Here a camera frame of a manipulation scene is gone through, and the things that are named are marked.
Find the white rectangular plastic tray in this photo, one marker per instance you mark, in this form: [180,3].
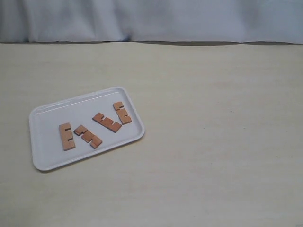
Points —
[44,121]

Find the white backdrop cloth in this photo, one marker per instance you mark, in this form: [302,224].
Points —
[151,20]

